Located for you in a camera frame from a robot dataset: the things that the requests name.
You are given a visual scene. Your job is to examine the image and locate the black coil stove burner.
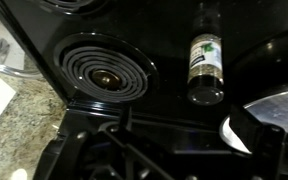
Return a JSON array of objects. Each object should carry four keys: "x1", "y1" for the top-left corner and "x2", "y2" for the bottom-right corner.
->
[
  {"x1": 33, "y1": 0, "x2": 110, "y2": 16},
  {"x1": 53, "y1": 32, "x2": 159, "y2": 104}
]

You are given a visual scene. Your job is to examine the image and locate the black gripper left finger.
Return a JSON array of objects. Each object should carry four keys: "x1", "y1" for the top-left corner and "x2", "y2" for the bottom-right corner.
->
[{"x1": 47, "y1": 105, "x2": 185, "y2": 180}]

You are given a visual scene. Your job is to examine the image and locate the clear round bowl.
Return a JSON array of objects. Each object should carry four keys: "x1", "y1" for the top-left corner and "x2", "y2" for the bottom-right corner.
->
[{"x1": 0, "y1": 28, "x2": 44, "y2": 81}]

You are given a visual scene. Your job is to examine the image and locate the glass herb spice bottle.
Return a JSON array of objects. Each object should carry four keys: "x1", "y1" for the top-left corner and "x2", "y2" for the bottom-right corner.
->
[{"x1": 186, "y1": 32, "x2": 226, "y2": 107}]

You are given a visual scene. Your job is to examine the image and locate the black electric stove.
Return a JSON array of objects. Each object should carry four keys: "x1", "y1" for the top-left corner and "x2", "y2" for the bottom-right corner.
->
[{"x1": 0, "y1": 0, "x2": 288, "y2": 180}]

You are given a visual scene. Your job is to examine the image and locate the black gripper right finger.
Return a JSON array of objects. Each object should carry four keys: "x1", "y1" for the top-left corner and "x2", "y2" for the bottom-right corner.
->
[{"x1": 229, "y1": 104, "x2": 288, "y2": 180}]

